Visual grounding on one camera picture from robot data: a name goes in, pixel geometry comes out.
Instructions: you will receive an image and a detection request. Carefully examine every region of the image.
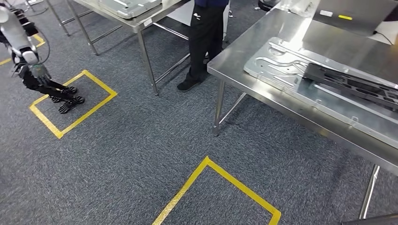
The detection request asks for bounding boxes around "person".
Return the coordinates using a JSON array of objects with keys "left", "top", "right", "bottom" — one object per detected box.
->
[{"left": 176, "top": 0, "right": 231, "bottom": 92}]

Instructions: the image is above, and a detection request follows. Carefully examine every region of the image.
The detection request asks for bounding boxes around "silver and black humanoid robot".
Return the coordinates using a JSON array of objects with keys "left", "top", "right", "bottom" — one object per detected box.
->
[{"left": 0, "top": 0, "right": 85, "bottom": 114}]

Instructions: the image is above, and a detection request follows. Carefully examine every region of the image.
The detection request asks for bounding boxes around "black plastic plate frame part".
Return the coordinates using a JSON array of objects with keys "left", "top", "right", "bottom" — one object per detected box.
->
[{"left": 303, "top": 62, "right": 398, "bottom": 112}]

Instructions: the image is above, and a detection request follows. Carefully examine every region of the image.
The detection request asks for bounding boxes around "stamped metal panel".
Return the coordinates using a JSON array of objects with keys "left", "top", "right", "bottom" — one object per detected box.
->
[
  {"left": 243, "top": 37, "right": 398, "bottom": 150},
  {"left": 98, "top": 0, "right": 163, "bottom": 20}
]

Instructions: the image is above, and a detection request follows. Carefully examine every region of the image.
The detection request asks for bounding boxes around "black round stool base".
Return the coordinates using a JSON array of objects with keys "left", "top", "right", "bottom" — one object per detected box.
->
[{"left": 257, "top": 0, "right": 281, "bottom": 12}]

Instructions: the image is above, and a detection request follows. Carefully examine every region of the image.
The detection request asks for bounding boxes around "grey laptop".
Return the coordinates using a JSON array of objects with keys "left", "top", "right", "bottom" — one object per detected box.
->
[{"left": 312, "top": 0, "right": 398, "bottom": 38}]

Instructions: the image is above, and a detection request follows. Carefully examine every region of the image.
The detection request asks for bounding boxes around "stainless steel workbench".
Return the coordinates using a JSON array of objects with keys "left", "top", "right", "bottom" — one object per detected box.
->
[{"left": 207, "top": 7, "right": 398, "bottom": 220}]

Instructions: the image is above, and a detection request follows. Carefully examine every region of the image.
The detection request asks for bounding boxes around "steel side table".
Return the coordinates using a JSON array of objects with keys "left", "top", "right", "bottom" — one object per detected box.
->
[{"left": 43, "top": 0, "right": 192, "bottom": 96}]

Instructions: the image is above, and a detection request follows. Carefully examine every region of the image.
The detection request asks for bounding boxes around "black laptop cable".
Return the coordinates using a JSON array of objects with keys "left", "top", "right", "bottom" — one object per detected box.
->
[{"left": 373, "top": 30, "right": 396, "bottom": 45}]

